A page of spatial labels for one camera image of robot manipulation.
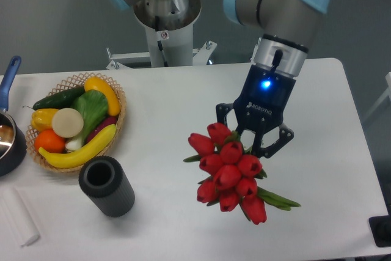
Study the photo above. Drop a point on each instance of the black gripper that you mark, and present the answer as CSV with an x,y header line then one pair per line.
x,y
259,108

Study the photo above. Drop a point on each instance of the red tulip bouquet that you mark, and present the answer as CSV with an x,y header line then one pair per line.
x,y
232,175

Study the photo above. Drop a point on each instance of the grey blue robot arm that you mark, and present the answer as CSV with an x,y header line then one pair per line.
x,y
289,28

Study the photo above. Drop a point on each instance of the purple eggplant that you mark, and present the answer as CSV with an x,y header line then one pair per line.
x,y
107,121

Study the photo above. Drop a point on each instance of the green bok choy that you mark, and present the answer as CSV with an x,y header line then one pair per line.
x,y
93,106

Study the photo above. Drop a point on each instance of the dark grey ribbed vase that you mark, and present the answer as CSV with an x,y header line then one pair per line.
x,y
104,182

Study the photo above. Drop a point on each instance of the black device at edge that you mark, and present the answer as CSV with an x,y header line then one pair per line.
x,y
380,228

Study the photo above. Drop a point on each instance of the yellow squash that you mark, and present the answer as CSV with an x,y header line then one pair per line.
x,y
96,83

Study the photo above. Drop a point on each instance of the woven wicker basket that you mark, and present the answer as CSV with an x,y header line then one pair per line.
x,y
72,82

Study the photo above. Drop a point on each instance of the green cucumber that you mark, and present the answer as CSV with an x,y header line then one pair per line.
x,y
59,100

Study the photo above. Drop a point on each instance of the yellow banana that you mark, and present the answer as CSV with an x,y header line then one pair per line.
x,y
84,154

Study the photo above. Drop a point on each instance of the orange fruit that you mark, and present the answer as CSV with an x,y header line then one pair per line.
x,y
50,141

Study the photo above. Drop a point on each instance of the yellow bell pepper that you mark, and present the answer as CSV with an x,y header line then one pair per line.
x,y
41,119

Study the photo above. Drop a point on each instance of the white rolled cloth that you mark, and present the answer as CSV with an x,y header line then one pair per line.
x,y
19,218

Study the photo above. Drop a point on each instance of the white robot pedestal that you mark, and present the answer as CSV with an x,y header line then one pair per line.
x,y
166,49

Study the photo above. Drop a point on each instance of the white frame at right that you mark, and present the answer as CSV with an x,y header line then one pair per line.
x,y
381,103

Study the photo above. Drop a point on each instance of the blue handled saucepan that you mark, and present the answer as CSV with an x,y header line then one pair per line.
x,y
13,143

